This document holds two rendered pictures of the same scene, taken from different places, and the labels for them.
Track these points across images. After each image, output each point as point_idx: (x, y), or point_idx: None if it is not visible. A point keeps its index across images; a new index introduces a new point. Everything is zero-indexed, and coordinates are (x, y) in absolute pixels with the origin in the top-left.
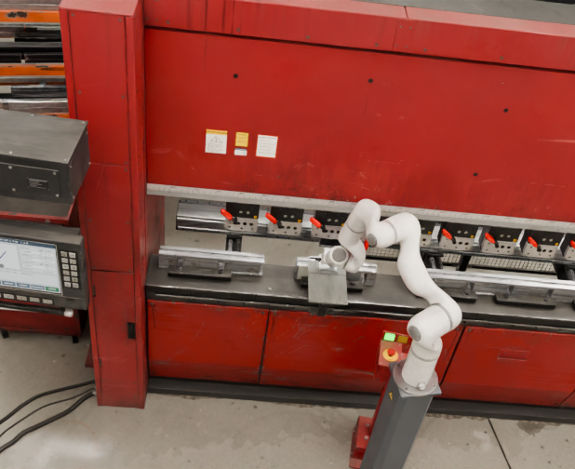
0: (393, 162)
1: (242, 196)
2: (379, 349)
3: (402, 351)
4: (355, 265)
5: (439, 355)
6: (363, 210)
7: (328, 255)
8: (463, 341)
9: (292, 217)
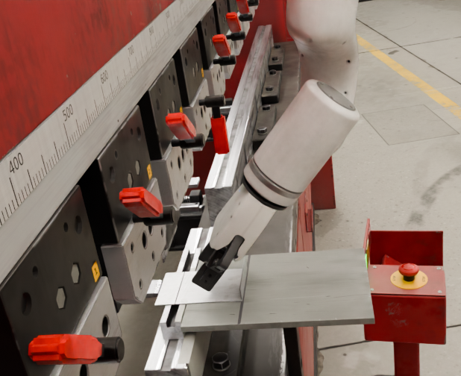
0: None
1: (26, 185)
2: (389, 301)
3: (306, 338)
4: (353, 98)
5: None
6: None
7: (331, 118)
8: (303, 237)
9: (138, 168)
